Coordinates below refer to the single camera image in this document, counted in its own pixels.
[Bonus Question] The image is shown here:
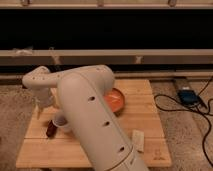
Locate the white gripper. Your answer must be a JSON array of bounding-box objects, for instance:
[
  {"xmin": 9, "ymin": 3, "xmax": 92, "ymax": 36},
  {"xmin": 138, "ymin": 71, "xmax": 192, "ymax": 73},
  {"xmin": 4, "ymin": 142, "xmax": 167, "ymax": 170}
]
[{"xmin": 36, "ymin": 96, "xmax": 55, "ymax": 118}]

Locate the dark red pepper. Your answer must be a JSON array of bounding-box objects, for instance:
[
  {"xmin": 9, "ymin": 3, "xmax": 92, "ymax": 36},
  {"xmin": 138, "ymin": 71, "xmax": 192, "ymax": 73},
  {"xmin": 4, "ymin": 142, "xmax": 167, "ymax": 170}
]
[{"xmin": 46, "ymin": 121, "xmax": 57, "ymax": 138}]

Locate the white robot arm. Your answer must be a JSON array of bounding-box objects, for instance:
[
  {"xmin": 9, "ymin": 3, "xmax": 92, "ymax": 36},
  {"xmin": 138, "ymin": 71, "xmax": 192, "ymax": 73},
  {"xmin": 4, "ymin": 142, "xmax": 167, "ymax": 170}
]
[{"xmin": 22, "ymin": 65, "xmax": 149, "ymax": 171}]

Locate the clear plastic cup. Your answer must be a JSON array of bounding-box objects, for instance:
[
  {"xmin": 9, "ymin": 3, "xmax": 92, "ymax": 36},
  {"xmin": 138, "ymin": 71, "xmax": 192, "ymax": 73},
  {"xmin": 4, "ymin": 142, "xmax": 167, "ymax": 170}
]
[{"xmin": 52, "ymin": 111, "xmax": 71, "ymax": 133}]

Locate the orange bowl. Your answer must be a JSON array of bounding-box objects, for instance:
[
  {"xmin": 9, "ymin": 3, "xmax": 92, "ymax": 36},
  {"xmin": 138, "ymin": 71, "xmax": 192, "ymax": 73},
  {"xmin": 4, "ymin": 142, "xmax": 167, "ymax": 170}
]
[{"xmin": 104, "ymin": 88, "xmax": 125, "ymax": 116}]

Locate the beige sponge block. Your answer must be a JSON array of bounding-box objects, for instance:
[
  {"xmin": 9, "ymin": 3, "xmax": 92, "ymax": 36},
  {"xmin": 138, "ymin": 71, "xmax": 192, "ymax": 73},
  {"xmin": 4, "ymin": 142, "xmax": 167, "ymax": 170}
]
[{"xmin": 132, "ymin": 130, "xmax": 145, "ymax": 153}]

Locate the grey horizontal rail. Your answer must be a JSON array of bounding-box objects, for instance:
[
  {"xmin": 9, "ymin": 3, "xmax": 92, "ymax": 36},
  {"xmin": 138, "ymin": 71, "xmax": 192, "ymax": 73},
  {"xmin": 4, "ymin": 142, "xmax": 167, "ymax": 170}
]
[{"xmin": 0, "ymin": 49, "xmax": 213, "ymax": 66}]

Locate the black cable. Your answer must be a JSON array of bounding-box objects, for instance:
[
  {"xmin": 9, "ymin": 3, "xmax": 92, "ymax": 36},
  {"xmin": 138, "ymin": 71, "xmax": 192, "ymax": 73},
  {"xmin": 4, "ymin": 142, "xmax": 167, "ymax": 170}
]
[{"xmin": 153, "ymin": 77, "xmax": 213, "ymax": 168}]

